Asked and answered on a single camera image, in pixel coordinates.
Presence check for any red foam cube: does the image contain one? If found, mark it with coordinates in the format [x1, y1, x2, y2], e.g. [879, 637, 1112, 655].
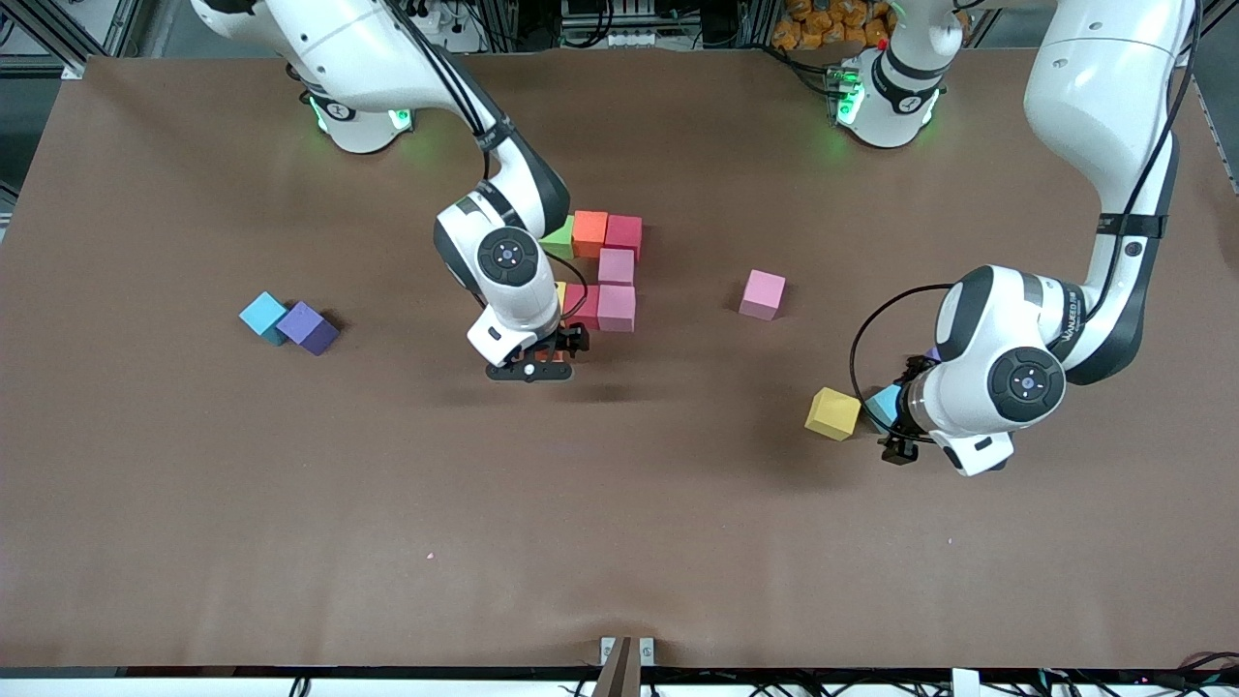
[604, 215, 644, 260]
[563, 283, 601, 331]

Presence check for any teal foam cube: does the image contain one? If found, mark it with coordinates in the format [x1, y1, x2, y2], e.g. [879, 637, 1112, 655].
[864, 384, 903, 434]

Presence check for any notched pink foam cube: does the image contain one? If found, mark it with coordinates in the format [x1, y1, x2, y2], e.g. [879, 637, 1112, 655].
[740, 270, 787, 321]

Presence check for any brown table cover sheet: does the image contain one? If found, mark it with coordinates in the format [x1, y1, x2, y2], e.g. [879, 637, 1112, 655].
[0, 46, 1239, 671]

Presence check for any light blue foam cube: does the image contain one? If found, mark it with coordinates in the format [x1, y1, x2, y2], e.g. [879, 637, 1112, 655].
[239, 291, 289, 347]

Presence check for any dark electronics rack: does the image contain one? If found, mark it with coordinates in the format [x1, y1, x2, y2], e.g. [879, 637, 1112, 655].
[557, 0, 703, 51]

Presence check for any orange yellow toy pile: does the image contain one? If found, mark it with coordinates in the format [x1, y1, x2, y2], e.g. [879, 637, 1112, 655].
[774, 0, 891, 49]

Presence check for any metal bracket with brown strip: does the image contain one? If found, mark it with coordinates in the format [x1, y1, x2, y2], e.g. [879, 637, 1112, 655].
[592, 635, 656, 697]

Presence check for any black cable bundle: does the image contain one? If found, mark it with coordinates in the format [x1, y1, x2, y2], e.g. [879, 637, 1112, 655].
[1041, 651, 1239, 697]

